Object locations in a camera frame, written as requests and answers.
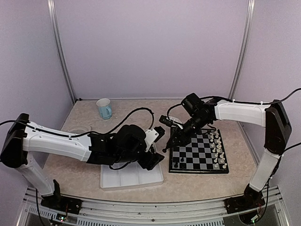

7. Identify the white plastic tray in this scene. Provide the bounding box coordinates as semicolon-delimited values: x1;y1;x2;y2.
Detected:
100;162;164;191

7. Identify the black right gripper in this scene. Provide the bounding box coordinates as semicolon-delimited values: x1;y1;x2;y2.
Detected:
167;113;211;147

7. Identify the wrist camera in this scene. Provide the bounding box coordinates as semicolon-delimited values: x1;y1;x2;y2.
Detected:
159;115;183;129
144;126;165;152

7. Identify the clear plastic lid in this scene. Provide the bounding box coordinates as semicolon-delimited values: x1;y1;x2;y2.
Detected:
67;126;92;134

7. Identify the light blue mug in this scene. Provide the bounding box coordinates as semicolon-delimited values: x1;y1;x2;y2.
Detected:
96;98;112;120

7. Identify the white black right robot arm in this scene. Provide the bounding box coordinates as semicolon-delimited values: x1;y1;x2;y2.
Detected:
166;93;292;209

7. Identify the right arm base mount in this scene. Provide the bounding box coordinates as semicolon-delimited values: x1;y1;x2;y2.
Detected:
224;195;265;214

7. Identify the left aluminium frame post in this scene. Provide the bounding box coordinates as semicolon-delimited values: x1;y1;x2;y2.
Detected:
47;0;77;105

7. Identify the black white chess board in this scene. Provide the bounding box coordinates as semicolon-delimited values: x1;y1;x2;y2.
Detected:
169;129;229;174

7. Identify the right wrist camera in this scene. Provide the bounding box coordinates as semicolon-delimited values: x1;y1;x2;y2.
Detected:
159;115;183;129

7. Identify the aluminium frame post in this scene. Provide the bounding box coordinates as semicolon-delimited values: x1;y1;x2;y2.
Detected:
47;0;77;105
228;0;255;99

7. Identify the right aluminium frame post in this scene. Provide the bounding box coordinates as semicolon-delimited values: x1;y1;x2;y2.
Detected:
228;0;255;99

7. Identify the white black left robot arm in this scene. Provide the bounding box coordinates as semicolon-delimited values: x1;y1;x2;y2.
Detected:
0;113;165;210

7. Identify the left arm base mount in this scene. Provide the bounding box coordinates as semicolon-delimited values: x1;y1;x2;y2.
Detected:
41;195;82;215

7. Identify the front aluminium rail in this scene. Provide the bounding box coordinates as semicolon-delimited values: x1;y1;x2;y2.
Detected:
16;187;290;226

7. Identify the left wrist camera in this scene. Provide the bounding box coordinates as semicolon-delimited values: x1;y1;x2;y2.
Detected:
144;126;165;152

